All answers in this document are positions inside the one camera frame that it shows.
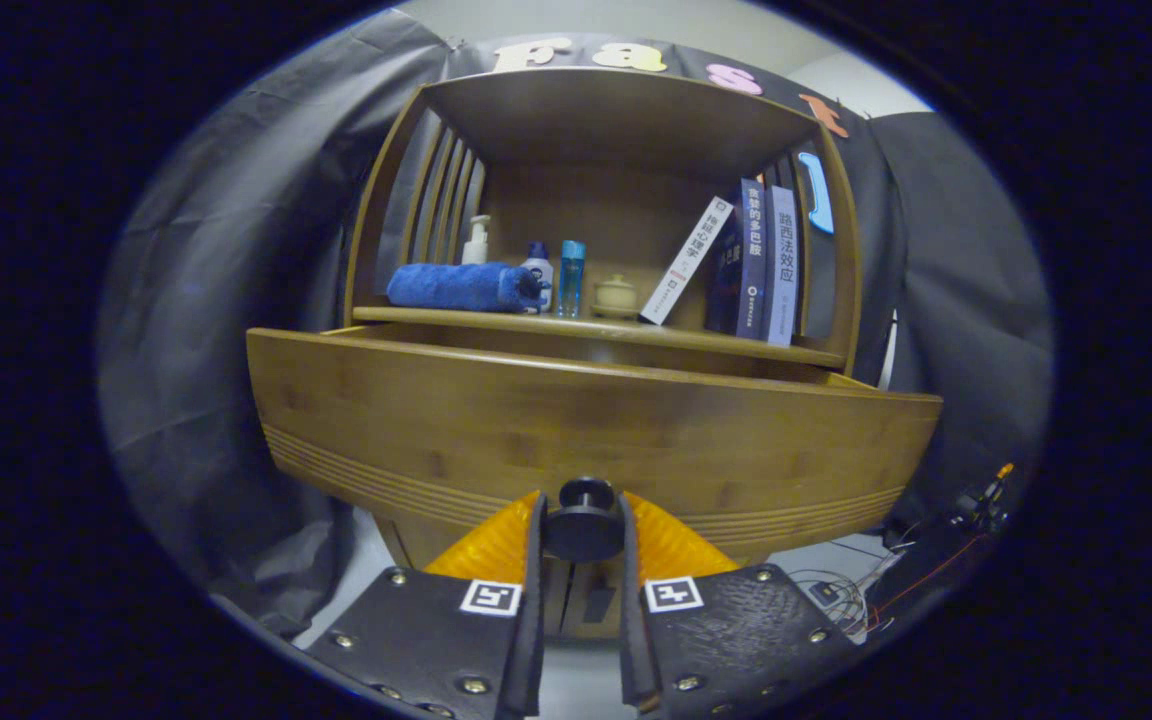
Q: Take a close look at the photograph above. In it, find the white pump bottle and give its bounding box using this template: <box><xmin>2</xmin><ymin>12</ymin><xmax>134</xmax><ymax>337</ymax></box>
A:
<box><xmin>461</xmin><ymin>214</ymin><xmax>493</xmax><ymax>267</ymax></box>

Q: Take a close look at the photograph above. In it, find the navy book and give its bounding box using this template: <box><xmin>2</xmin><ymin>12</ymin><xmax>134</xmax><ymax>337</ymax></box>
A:
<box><xmin>703</xmin><ymin>205</ymin><xmax>745</xmax><ymax>336</ymax></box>

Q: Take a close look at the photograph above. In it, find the clear blue bottle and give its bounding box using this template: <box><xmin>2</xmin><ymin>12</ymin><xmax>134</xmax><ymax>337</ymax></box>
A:
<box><xmin>558</xmin><ymin>239</ymin><xmax>587</xmax><ymax>319</ymax></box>

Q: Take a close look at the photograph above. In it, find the bundle of thin cables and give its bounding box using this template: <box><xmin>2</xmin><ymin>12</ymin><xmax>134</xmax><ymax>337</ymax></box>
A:
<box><xmin>796</xmin><ymin>535</ymin><xmax>937</xmax><ymax>641</ymax></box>

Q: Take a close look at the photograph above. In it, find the beige lidded teacup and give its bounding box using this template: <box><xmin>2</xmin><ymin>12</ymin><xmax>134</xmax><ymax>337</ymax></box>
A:
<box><xmin>592</xmin><ymin>273</ymin><xmax>640</xmax><ymax>321</ymax></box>

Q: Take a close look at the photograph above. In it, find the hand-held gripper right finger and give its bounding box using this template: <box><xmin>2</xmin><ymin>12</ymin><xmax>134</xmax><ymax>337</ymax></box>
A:
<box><xmin>618</xmin><ymin>490</ymin><xmax>863</xmax><ymax>717</ymax></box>

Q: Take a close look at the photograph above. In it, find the wooden cabinet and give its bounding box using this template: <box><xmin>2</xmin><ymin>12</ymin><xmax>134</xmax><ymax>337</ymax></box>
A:
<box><xmin>246</xmin><ymin>68</ymin><xmax>942</xmax><ymax>641</ymax></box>

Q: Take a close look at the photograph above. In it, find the wooden countertop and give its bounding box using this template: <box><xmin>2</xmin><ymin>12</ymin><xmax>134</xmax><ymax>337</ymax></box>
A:
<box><xmin>351</xmin><ymin>290</ymin><xmax>847</xmax><ymax>369</ymax></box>

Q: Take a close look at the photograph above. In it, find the lavender book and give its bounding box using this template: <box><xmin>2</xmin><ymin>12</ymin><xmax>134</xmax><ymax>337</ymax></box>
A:
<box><xmin>764</xmin><ymin>184</ymin><xmax>801</xmax><ymax>348</ymax></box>

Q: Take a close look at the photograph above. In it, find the dark device with orange tip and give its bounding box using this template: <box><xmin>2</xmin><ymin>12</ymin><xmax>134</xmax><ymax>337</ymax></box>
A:
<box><xmin>896</xmin><ymin>462</ymin><xmax>1017</xmax><ymax>621</ymax></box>

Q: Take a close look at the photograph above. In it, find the white bottle with blue cap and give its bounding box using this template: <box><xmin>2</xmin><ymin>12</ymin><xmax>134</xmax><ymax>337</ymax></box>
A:
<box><xmin>521</xmin><ymin>240</ymin><xmax>555</xmax><ymax>311</ymax></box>

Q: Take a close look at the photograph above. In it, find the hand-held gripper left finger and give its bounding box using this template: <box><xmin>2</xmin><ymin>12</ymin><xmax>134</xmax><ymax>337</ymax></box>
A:
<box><xmin>304</xmin><ymin>488</ymin><xmax>549</xmax><ymax>720</ymax></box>

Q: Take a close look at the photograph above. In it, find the white book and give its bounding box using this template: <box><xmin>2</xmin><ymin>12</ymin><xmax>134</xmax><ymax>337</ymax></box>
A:
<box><xmin>639</xmin><ymin>196</ymin><xmax>735</xmax><ymax>327</ymax></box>

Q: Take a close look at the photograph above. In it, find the black backdrop cloth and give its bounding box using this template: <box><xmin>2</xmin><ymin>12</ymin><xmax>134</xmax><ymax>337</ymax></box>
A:
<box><xmin>96</xmin><ymin>10</ymin><xmax>1055</xmax><ymax>641</ymax></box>

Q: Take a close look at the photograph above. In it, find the blue rolled towel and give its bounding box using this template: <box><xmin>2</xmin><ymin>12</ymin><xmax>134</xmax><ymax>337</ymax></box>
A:
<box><xmin>386</xmin><ymin>262</ymin><xmax>549</xmax><ymax>314</ymax></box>

